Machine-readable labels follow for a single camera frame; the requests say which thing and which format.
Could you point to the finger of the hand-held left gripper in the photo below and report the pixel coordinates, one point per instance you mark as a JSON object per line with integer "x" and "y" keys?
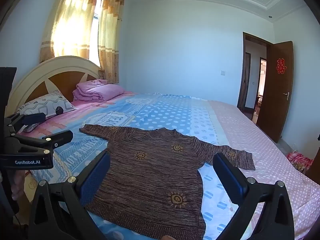
{"x": 52, "y": 140}
{"x": 30, "y": 118}

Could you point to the grey patterned pillow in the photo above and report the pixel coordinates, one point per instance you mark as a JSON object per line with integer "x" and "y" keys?
{"x": 47, "y": 105}

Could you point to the brown wooden door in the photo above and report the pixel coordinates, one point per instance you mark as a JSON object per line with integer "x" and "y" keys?
{"x": 275, "y": 100}

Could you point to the person's left hand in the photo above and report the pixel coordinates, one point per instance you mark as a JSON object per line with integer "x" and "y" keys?
{"x": 18, "y": 187}

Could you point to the red paper door decoration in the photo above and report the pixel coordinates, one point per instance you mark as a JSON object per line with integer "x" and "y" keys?
{"x": 281, "y": 66}

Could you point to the brown door frame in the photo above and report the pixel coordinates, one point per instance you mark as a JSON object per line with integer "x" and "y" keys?
{"x": 243, "y": 67}

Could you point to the brown knit sweater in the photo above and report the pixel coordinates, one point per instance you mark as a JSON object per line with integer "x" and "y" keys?
{"x": 150, "y": 170}

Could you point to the yellow patterned curtain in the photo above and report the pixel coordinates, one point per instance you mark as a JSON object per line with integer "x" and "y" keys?
{"x": 110, "y": 35}
{"x": 67, "y": 22}

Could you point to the folded pink quilt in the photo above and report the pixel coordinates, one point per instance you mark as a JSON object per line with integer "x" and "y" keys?
{"x": 96, "y": 90}

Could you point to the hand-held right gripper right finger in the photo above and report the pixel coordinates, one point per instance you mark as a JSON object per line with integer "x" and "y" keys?
{"x": 228, "y": 173}

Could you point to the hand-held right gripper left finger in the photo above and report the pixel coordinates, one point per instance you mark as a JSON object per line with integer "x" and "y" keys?
{"x": 95, "y": 177}

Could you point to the red patterned cloth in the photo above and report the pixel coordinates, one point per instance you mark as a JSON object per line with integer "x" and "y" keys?
{"x": 298, "y": 158}

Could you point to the window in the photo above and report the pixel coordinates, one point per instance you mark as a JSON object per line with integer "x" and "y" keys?
{"x": 96, "y": 30}

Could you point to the printed blue pink bed sheet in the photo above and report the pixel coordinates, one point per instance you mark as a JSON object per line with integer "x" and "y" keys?
{"x": 175, "y": 112}

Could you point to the cream and wood headboard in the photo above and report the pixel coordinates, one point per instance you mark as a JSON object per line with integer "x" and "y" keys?
{"x": 62, "y": 80}

